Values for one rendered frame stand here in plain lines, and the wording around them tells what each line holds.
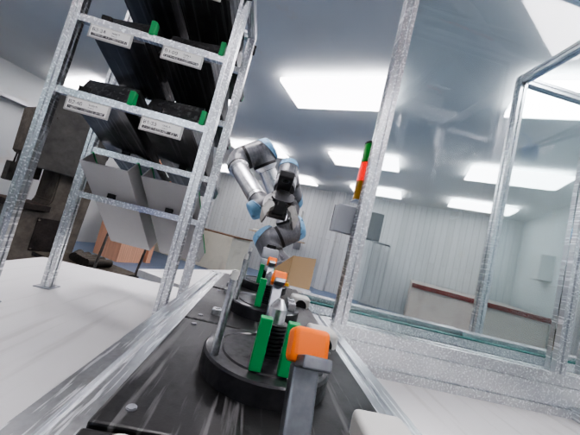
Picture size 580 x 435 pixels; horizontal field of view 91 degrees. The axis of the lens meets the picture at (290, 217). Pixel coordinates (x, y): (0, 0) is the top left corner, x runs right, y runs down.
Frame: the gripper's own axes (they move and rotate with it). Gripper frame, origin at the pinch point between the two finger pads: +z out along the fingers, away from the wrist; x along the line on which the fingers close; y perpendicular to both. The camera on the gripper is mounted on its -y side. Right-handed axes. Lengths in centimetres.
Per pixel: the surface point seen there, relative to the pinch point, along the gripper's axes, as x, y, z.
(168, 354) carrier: 10, -22, 49
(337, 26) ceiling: -14, -23, -224
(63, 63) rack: 51, -29, 1
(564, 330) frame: -76, -5, 18
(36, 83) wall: 468, 223, -446
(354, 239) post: -17.8, -11.0, 11.5
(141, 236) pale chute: 37.0, 13.2, 6.1
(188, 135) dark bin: 25.5, -20.2, 1.4
